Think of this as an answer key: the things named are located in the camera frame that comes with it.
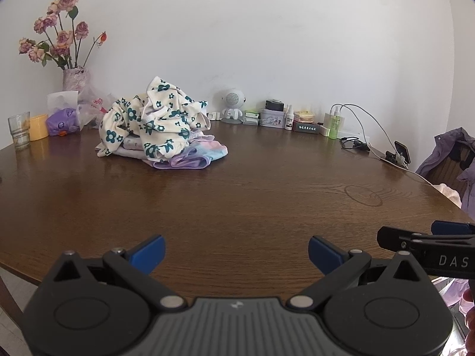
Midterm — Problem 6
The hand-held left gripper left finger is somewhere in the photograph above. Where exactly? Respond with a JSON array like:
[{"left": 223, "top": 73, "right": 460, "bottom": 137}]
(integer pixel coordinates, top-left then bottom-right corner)
[{"left": 44, "top": 234, "right": 187, "bottom": 310}]

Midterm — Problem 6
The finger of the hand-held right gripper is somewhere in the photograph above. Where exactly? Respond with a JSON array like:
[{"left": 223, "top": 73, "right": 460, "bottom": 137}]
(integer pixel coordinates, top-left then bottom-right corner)
[
  {"left": 376, "top": 226, "right": 433, "bottom": 256},
  {"left": 430, "top": 220, "right": 475, "bottom": 236}
]

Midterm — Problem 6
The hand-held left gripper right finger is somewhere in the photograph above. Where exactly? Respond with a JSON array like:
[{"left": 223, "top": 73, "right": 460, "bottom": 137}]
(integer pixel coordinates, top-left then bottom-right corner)
[{"left": 290, "top": 235, "right": 432, "bottom": 310}]

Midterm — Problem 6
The white teal floral hoodie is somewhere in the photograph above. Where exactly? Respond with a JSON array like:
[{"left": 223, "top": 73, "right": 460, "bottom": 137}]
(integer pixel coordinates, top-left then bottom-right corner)
[{"left": 94, "top": 76, "right": 211, "bottom": 164}]

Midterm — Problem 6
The person's right hand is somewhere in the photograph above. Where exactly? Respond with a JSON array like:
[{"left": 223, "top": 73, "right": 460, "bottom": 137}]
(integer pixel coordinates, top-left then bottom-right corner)
[{"left": 462, "top": 288, "right": 475, "bottom": 336}]

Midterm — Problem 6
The light purple cloth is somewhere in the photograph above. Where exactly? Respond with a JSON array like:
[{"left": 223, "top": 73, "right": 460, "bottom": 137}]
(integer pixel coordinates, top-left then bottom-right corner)
[{"left": 432, "top": 277, "right": 470, "bottom": 316}]

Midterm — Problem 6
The pink fluffy cloth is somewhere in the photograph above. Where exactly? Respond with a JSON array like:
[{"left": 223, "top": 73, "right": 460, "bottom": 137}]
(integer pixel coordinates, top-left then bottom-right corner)
[{"left": 432, "top": 183, "right": 463, "bottom": 208}]

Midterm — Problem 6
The brown wooden chair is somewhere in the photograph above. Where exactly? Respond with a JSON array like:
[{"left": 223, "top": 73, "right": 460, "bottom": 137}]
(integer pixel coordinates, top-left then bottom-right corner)
[{"left": 427, "top": 152, "right": 467, "bottom": 196}]

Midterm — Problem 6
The black phone stand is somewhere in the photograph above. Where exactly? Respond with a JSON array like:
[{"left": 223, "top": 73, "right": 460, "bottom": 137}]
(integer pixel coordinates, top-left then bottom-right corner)
[{"left": 385, "top": 151, "right": 409, "bottom": 168}]

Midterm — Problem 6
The purple jacket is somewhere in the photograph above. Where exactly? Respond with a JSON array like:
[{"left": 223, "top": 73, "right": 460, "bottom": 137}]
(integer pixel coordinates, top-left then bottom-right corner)
[{"left": 416, "top": 128, "right": 475, "bottom": 217}]

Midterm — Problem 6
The dark smartphone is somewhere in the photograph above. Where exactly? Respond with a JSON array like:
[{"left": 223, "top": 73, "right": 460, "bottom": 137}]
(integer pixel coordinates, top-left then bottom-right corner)
[{"left": 394, "top": 141, "right": 412, "bottom": 166}]

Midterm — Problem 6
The purple print white garment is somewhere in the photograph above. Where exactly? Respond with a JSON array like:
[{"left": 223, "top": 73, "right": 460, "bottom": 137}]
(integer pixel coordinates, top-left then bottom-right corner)
[{"left": 115, "top": 135, "right": 151, "bottom": 158}]

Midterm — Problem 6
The pink blue tie-dye garment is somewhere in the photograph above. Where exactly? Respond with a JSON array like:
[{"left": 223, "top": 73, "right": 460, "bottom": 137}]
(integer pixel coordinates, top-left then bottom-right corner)
[{"left": 153, "top": 136, "right": 229, "bottom": 171}]

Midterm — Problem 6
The white power strip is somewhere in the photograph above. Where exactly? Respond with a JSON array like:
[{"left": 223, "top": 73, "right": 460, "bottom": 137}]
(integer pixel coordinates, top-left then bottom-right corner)
[{"left": 321, "top": 126, "right": 372, "bottom": 146}]

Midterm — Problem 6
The green spray bottle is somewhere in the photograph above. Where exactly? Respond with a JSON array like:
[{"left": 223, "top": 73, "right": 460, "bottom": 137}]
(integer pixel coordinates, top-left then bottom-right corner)
[{"left": 328, "top": 106, "right": 344, "bottom": 140}]

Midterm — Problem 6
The grey printed tin box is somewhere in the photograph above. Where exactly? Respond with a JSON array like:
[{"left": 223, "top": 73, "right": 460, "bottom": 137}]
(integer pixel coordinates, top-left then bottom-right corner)
[{"left": 259, "top": 109, "right": 286, "bottom": 128}]

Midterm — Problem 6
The brown wooden leg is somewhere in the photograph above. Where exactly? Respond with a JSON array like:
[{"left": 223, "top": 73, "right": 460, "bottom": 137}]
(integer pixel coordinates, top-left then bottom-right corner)
[{"left": 0, "top": 267, "right": 23, "bottom": 330}]

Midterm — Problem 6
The purple pouch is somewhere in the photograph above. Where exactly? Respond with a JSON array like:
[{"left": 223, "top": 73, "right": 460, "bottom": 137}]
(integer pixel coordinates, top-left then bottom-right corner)
[{"left": 46, "top": 108, "right": 81, "bottom": 136}]

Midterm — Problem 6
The clear red print plastic bag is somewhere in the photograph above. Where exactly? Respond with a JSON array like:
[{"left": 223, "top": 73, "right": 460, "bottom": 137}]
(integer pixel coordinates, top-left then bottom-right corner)
[{"left": 77, "top": 82, "right": 120, "bottom": 127}]

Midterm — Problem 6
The yellow cup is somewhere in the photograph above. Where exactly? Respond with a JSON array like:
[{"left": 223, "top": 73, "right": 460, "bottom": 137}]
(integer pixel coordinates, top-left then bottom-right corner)
[{"left": 29, "top": 116, "right": 49, "bottom": 142}]

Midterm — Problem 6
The white robot speaker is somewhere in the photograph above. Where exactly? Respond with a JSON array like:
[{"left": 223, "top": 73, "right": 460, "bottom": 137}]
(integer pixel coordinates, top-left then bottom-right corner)
[{"left": 218, "top": 87, "right": 247, "bottom": 125}]

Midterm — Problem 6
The white tissue pack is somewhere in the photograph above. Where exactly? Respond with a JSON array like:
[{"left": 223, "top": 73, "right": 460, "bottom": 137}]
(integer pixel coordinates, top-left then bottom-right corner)
[{"left": 47, "top": 91, "right": 79, "bottom": 115}]

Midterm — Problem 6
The clear drinking glass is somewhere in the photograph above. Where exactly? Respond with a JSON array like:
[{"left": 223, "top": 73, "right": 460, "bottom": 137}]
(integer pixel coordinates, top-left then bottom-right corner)
[{"left": 8, "top": 112, "right": 31, "bottom": 151}]

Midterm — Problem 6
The wrapped flower vase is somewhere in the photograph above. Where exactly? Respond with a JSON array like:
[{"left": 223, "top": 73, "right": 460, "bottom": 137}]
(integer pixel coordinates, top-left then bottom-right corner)
[{"left": 62, "top": 67, "right": 91, "bottom": 93}]

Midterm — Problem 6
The dried pink rose bouquet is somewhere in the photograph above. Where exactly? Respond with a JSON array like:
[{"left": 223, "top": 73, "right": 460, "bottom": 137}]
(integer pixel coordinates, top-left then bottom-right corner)
[{"left": 18, "top": 0, "right": 108, "bottom": 70}]

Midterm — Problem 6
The white charging cable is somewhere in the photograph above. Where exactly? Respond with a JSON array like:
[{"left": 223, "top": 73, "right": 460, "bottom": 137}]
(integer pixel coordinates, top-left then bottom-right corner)
[{"left": 347, "top": 107, "right": 446, "bottom": 190}]

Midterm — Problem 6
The black cable with dongle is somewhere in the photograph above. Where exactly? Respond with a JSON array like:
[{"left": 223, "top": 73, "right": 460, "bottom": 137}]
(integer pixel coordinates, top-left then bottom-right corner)
[{"left": 340, "top": 136, "right": 371, "bottom": 152}]

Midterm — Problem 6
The grey charging cable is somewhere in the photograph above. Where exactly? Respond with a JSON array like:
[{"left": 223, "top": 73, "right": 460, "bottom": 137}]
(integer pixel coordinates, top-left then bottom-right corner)
[{"left": 331, "top": 104, "right": 395, "bottom": 153}]

